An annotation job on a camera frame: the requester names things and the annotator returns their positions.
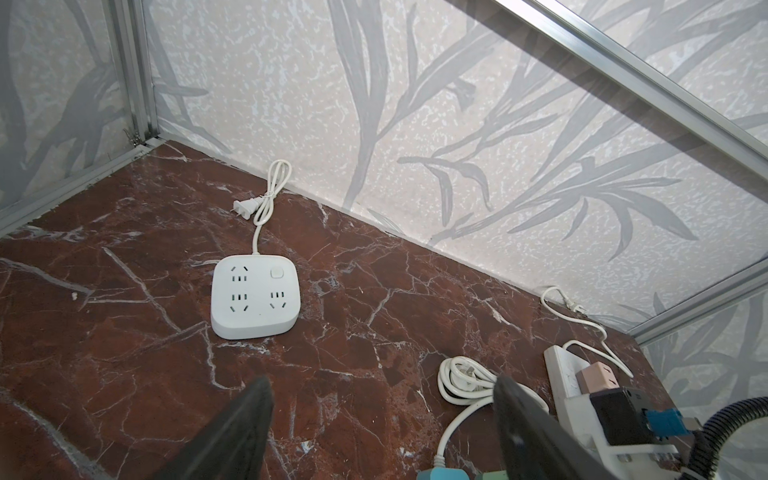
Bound pink plug adapter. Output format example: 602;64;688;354
576;362;620;394

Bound long white multicolour power strip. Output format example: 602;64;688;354
543;345;590;425

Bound white square power socket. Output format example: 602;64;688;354
210;255;301;340

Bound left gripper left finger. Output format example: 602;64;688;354
152;377;274;479

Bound teal power strip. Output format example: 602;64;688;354
416;467;469;480

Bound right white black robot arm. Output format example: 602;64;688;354
680;396;767;480

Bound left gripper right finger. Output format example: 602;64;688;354
493;376;614;480

